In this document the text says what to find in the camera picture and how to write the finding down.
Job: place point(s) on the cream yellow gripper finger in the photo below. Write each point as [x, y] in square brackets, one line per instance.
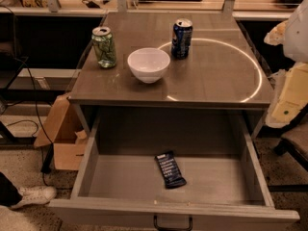
[290, 95]

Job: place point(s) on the blue rxbar blueberry wrapper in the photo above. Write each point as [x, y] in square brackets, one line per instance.
[170, 170]

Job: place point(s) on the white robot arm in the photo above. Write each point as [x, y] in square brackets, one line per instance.
[292, 34]

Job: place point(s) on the grey counter cabinet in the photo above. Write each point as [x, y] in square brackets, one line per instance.
[221, 70]

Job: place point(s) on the grey open top drawer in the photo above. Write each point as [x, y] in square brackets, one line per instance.
[119, 182]

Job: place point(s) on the blue pepsi can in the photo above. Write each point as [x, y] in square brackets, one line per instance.
[181, 38]

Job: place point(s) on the white ceramic bowl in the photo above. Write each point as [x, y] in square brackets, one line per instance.
[148, 64]

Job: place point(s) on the green soda can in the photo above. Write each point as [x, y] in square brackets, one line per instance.
[104, 46]

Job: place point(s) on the brown cardboard box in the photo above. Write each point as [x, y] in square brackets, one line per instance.
[64, 136]

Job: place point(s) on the white sneaker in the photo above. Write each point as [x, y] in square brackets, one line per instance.
[35, 196]

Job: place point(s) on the black drawer handle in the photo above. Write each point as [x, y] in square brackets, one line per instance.
[172, 224]

